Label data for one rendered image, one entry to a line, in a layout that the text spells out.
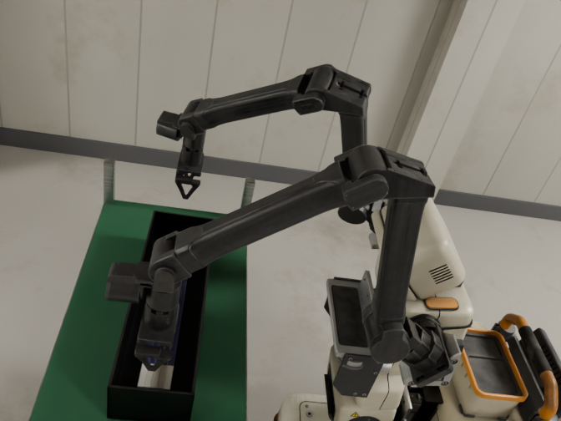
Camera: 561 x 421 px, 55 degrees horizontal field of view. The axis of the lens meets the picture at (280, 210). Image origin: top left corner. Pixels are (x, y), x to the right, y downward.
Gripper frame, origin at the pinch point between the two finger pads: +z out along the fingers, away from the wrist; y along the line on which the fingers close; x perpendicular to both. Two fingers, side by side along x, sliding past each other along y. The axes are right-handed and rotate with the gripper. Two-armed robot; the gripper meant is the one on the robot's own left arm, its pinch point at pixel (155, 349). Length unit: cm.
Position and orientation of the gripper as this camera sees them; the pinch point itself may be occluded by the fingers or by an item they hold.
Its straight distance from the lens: 116.1
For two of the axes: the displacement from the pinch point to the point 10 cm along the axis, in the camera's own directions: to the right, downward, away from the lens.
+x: 9.8, 1.6, 1.6
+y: 0.3, 6.1, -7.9
